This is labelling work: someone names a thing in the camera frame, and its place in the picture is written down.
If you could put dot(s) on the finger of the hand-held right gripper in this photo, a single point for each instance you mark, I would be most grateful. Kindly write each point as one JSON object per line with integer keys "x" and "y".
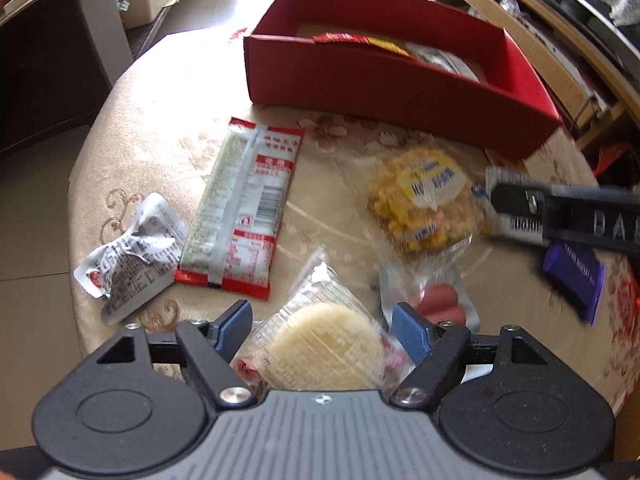
{"x": 520, "y": 200}

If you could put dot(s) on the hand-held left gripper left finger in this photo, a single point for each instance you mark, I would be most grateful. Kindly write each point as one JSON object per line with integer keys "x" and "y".
{"x": 234, "y": 327}

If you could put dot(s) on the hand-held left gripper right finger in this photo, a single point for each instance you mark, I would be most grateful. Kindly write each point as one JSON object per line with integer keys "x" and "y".
{"x": 411, "y": 332}

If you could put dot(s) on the white wafer packet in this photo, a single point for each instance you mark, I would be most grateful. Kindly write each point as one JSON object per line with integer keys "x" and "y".
{"x": 500, "y": 176}

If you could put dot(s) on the clear sausage packet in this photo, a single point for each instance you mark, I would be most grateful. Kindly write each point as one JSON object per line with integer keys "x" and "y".
{"x": 440, "y": 300}

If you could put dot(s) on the blue wafer biscuit packet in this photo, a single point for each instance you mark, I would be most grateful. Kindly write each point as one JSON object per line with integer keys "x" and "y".
{"x": 575, "y": 275}

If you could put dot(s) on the round rice cracker packet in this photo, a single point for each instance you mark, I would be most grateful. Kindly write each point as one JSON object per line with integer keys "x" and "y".
{"x": 320, "y": 345}

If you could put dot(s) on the long red white snack packet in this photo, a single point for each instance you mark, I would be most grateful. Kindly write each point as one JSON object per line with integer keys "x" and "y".
{"x": 240, "y": 210}

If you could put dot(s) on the yellow corn snack packet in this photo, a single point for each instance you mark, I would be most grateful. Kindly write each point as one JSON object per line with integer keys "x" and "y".
{"x": 400, "y": 210}

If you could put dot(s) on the red cardboard box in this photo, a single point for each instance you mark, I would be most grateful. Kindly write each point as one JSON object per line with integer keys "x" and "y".
{"x": 375, "y": 90}

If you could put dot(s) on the orange plastic bag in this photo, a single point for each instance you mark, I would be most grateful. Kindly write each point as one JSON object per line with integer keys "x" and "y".
{"x": 617, "y": 157}

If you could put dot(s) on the crumpled silver snack packet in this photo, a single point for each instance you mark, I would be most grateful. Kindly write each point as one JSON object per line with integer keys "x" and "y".
{"x": 130, "y": 270}

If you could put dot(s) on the white grey snack packet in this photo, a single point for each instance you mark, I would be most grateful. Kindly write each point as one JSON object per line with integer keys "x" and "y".
{"x": 440, "y": 57}

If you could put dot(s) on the wooden media stand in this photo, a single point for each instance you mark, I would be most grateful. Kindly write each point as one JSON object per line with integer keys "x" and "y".
{"x": 560, "y": 35}

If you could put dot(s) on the floral beige tablecloth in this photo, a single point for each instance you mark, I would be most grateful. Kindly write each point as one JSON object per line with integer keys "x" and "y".
{"x": 150, "y": 125}

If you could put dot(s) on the red yellow snack packet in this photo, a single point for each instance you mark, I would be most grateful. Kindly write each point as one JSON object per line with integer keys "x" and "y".
{"x": 350, "y": 38}

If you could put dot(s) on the grey cabinet panel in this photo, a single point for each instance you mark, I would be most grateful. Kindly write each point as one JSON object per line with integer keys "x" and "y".
{"x": 102, "y": 25}

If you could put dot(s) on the dark cabinet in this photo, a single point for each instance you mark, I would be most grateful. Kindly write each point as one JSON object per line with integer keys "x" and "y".
{"x": 40, "y": 60}

